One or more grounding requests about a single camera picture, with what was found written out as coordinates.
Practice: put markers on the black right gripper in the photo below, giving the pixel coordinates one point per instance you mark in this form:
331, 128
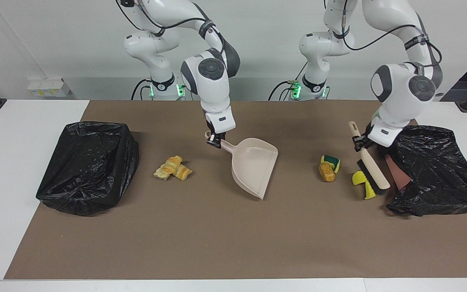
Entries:
217, 134

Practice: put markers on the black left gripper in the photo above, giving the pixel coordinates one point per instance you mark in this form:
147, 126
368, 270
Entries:
368, 133

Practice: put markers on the beige hand brush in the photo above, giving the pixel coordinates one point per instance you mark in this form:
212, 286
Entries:
373, 170

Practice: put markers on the yellow sponge with green scourer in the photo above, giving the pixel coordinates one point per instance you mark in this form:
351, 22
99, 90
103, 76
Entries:
333, 162

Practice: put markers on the brown bread roll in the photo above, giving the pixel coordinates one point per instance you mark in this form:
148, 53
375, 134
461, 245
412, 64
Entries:
326, 173

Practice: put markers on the golden croissant piece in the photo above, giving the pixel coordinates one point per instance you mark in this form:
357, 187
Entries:
183, 173
173, 163

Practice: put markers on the beige plastic dustpan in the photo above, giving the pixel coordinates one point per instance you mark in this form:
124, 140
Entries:
253, 166

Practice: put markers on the pale pastry piece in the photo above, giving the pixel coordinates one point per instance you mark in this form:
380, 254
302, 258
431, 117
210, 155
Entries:
162, 173

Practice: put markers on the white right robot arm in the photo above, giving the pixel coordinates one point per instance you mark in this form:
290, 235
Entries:
213, 81

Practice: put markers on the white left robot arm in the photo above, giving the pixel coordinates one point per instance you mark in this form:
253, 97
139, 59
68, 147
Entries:
399, 93

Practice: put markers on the pink plastic bin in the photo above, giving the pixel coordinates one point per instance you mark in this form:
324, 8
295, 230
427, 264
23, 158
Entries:
399, 174

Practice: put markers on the black trash bag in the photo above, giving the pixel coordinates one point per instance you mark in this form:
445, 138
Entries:
440, 174
83, 182

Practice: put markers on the brown table mat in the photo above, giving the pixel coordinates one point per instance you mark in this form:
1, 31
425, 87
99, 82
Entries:
217, 251

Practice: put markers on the white electrical outlet box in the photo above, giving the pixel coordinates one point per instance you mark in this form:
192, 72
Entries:
49, 88

